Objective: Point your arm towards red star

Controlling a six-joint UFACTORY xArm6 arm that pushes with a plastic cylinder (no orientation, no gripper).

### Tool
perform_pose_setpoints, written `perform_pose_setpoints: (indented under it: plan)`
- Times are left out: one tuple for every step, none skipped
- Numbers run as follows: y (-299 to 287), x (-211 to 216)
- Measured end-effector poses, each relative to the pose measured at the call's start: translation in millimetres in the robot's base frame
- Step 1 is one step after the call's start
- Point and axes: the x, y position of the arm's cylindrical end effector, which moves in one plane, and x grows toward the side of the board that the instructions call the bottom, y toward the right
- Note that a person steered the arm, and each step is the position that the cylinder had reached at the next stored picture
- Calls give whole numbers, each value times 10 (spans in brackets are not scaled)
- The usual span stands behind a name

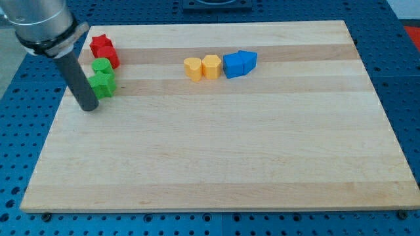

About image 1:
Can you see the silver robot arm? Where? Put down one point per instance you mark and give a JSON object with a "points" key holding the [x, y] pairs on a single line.
{"points": [[44, 27]]}

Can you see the green star block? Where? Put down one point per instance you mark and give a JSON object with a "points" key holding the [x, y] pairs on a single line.
{"points": [[103, 84]]}

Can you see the red star block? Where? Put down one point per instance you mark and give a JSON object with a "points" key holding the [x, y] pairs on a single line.
{"points": [[98, 42]]}

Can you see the yellow hexagon block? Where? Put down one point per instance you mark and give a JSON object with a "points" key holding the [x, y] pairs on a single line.
{"points": [[211, 66]]}

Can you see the yellow heart block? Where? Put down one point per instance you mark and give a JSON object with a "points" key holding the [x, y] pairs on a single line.
{"points": [[193, 68]]}

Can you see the light wooden board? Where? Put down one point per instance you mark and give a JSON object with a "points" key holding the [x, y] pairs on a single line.
{"points": [[303, 131]]}

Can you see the blue cube block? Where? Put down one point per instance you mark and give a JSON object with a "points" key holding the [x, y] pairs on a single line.
{"points": [[232, 65]]}

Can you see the blue pentagon block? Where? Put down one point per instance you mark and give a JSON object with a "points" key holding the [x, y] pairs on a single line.
{"points": [[249, 60]]}

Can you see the green cylinder block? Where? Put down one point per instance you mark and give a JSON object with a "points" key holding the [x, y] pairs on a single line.
{"points": [[102, 67]]}

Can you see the red cylinder block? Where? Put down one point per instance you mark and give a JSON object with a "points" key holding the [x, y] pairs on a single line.
{"points": [[110, 53]]}

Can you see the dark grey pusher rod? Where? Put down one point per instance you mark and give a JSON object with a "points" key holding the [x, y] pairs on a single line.
{"points": [[76, 81]]}

